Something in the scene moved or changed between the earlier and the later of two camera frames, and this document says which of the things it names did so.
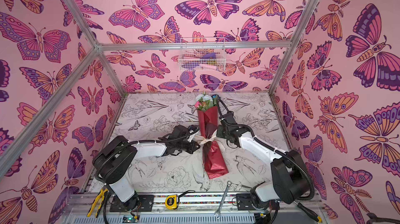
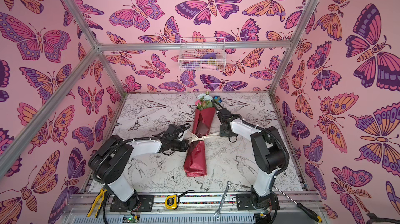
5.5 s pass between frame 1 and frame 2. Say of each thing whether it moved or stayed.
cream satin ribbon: moved
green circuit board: stayed
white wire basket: stayed
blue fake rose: moved
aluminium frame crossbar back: stayed
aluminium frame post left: stayed
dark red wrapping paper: moved
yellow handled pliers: stayed
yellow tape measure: stayed
